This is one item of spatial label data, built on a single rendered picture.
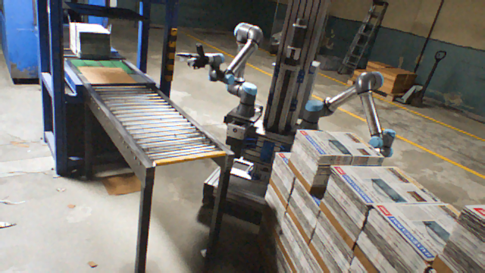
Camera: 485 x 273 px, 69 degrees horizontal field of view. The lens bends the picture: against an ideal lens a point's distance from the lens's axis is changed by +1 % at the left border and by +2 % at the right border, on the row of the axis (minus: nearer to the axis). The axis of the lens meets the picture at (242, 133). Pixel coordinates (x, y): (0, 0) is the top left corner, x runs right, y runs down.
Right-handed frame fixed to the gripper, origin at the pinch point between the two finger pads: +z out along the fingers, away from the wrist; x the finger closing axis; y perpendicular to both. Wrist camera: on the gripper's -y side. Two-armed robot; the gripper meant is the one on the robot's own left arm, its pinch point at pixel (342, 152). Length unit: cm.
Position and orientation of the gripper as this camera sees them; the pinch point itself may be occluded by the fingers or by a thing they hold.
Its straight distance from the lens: 234.9
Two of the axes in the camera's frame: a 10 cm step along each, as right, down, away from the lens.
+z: -9.5, -0.5, -3.0
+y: 1.8, -9.0, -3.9
